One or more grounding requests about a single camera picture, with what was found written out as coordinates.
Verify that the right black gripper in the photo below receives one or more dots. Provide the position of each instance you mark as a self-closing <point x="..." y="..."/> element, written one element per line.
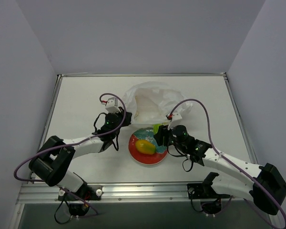
<point x="160" y="135"/>

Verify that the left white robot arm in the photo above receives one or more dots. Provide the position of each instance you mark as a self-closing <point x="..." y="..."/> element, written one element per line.
<point x="52" y="166"/>

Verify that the yellow fake mango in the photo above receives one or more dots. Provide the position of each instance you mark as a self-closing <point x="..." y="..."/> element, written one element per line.
<point x="145" y="147"/>

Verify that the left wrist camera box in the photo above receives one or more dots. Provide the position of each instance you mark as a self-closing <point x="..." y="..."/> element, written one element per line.
<point x="112" y="105"/>

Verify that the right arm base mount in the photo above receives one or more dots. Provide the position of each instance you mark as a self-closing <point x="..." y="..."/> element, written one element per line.
<point x="207" y="202"/>

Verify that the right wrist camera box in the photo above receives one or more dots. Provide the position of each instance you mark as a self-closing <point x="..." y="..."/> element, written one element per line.
<point x="175" y="120"/>

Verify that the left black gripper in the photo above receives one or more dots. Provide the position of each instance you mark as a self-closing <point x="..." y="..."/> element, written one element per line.
<point x="127" y="116"/>

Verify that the aluminium front rail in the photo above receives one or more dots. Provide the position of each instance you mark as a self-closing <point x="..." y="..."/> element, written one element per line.
<point x="40" y="193"/>

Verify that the red and teal plate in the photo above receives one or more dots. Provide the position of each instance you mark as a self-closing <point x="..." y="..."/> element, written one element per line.
<point x="148" y="160"/>

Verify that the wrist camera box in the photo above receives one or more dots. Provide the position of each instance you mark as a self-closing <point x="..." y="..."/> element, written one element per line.
<point x="112" y="105"/>
<point x="175" y="120"/>

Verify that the white plastic bag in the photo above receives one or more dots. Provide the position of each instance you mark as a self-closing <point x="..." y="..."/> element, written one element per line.
<point x="151" y="102"/>

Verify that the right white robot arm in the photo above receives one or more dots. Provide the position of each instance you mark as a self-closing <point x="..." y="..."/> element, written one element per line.
<point x="266" y="185"/>

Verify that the green fake fruit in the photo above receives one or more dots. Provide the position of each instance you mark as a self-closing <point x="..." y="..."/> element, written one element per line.
<point x="156" y="128"/>

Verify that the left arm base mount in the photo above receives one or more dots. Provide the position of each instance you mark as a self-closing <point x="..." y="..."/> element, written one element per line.
<point x="78" y="202"/>

